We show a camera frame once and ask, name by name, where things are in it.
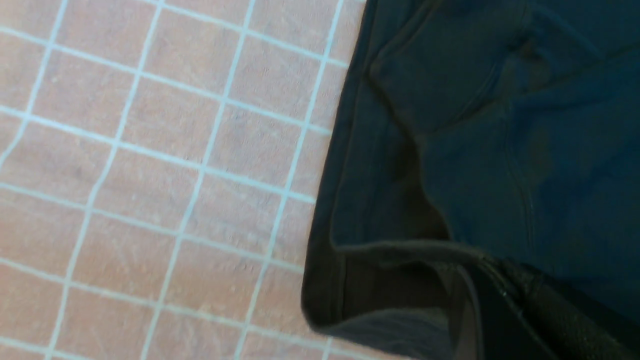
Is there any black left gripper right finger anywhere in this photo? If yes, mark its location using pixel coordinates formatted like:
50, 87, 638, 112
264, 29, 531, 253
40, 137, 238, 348
496, 260, 639, 360

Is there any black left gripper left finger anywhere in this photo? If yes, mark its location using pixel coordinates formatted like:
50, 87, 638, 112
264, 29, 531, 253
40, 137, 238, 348
457, 264, 556, 360

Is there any dark gray long-sleeve shirt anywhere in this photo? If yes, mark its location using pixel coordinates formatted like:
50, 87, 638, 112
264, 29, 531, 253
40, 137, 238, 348
301, 0, 640, 360

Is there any pink grid-pattern tablecloth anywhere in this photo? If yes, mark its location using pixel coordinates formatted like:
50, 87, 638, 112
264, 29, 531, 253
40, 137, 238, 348
0, 0, 389, 360

